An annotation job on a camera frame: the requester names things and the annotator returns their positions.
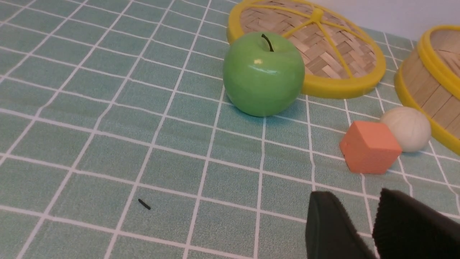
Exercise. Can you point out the orange cube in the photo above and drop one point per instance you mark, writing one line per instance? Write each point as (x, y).
(369, 147)

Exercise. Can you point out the green checkered tablecloth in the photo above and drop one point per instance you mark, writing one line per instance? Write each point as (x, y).
(104, 102)

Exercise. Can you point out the yellow-rimmed bamboo steamer lid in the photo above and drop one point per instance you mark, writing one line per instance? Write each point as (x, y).
(341, 61)

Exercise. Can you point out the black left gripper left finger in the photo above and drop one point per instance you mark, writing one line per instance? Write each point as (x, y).
(330, 233)

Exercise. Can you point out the green apple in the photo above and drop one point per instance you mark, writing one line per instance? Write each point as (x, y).
(263, 73)

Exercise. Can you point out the white bun left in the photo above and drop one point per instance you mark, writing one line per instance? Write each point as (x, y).
(409, 126)

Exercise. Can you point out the small black debris piece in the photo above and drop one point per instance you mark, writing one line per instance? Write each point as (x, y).
(144, 204)

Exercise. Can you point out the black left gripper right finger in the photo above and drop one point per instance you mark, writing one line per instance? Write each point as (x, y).
(405, 228)

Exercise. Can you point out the yellow-rimmed bamboo steamer tray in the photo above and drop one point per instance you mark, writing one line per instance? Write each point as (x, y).
(428, 80)

